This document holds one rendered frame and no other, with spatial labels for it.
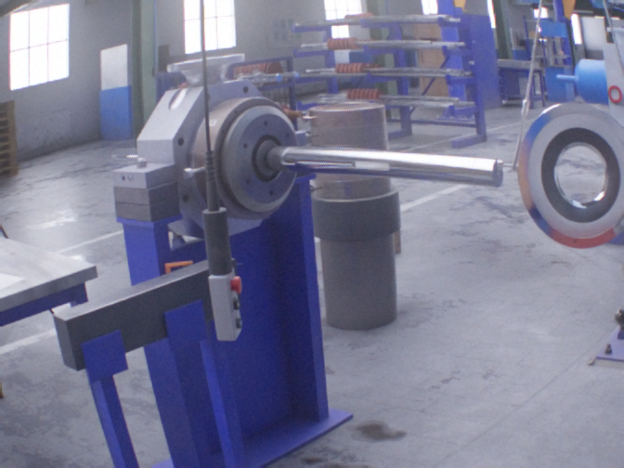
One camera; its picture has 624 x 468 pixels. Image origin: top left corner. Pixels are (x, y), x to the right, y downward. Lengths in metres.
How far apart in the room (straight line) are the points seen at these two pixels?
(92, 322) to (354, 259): 2.25
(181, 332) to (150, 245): 0.38
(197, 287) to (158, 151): 0.51
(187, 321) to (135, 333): 0.18
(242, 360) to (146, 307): 0.92
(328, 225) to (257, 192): 1.52
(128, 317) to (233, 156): 0.64
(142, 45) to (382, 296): 6.08
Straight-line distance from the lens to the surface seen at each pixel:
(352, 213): 3.83
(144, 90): 9.46
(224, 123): 2.34
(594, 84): 5.54
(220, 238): 1.46
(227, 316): 1.49
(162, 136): 2.39
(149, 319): 2.00
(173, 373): 2.48
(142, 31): 9.46
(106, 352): 1.91
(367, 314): 4.01
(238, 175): 2.33
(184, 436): 2.61
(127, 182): 2.37
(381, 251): 3.95
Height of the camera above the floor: 1.44
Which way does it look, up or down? 13 degrees down
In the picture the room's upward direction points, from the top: 5 degrees counter-clockwise
